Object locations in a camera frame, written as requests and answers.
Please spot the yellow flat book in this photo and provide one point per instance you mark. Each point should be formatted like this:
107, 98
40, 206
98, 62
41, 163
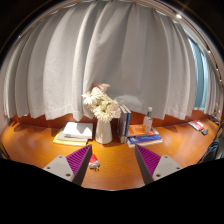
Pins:
68, 141

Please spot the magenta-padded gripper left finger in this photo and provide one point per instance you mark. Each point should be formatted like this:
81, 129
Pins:
58, 168

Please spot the small red booklet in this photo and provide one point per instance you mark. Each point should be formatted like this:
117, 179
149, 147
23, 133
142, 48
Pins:
197, 125

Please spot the orange flat book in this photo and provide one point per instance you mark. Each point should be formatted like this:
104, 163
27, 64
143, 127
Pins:
138, 130

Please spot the clear plastic bottle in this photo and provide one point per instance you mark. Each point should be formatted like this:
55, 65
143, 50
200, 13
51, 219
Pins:
147, 121

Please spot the white flower bouquet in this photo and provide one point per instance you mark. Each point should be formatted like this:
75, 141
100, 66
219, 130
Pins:
101, 103

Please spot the dark grey upright book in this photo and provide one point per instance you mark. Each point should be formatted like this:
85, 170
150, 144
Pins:
121, 125

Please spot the blue upright book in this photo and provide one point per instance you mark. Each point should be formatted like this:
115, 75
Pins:
128, 120

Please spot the blue flat book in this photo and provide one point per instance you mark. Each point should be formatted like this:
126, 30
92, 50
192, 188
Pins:
145, 140

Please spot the dark chair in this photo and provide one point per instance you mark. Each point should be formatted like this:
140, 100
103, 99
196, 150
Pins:
213, 150

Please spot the glass window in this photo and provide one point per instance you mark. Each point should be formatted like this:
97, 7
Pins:
199, 76

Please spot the red and white charger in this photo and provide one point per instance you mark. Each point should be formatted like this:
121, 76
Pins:
94, 161

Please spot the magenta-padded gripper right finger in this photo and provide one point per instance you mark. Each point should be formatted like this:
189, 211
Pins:
166, 166

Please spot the white curtain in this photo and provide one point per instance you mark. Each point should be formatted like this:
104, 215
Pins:
110, 56

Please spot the white ceramic vase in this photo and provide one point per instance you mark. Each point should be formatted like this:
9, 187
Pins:
104, 133

